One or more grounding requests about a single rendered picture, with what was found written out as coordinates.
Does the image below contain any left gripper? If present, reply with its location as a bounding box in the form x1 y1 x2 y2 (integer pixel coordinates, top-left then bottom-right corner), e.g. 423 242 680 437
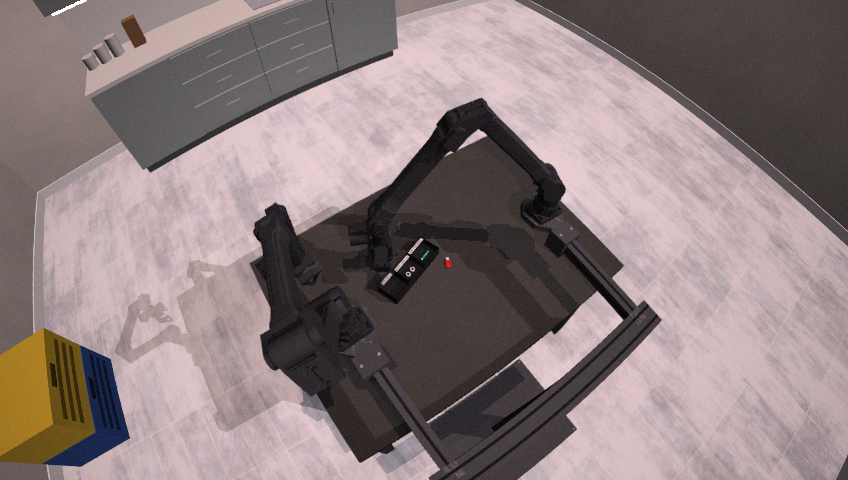
290 242 321 286

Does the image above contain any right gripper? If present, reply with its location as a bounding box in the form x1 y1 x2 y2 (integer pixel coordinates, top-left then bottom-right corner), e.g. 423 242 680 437
367 238 398 263

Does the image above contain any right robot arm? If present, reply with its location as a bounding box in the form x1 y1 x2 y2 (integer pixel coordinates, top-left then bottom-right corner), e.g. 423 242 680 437
348 98 566 274

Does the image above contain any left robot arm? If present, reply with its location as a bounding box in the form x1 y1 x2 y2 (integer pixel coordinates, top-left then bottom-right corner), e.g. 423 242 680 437
253 203 374 396

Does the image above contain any black three-compartment bin rack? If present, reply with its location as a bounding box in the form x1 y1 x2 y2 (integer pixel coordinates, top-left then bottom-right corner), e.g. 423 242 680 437
377 236 439 304

